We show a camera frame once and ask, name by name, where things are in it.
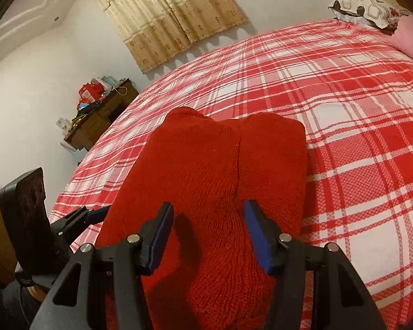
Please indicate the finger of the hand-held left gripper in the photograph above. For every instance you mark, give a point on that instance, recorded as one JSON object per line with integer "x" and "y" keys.
{"x": 96, "y": 215}

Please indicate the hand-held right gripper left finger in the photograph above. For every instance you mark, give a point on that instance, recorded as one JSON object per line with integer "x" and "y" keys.
{"x": 158, "y": 240}

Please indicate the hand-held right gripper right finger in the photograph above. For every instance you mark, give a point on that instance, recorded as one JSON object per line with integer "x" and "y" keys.
{"x": 258, "y": 233}

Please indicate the red knit sweater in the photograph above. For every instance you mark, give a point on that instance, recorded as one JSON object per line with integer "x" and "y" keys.
{"x": 199, "y": 165}

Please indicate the brown wooden desk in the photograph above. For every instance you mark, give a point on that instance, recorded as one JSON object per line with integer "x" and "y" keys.
{"x": 96, "y": 123}

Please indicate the white printed bag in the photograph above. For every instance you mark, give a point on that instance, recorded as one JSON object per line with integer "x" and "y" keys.
{"x": 63, "y": 125}

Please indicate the person's leg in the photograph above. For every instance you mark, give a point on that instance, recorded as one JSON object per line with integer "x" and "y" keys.
{"x": 7, "y": 309}

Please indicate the teal box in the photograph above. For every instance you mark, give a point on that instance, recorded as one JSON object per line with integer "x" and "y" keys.
{"x": 109, "y": 82}

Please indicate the red white plaid bedspread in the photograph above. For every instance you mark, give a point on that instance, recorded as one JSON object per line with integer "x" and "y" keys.
{"x": 347, "y": 127}

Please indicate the beige patterned curtain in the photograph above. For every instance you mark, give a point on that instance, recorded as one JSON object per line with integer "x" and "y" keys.
{"x": 165, "y": 13}

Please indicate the white patterned cloth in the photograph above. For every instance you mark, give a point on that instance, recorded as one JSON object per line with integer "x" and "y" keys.
{"x": 368, "y": 8}

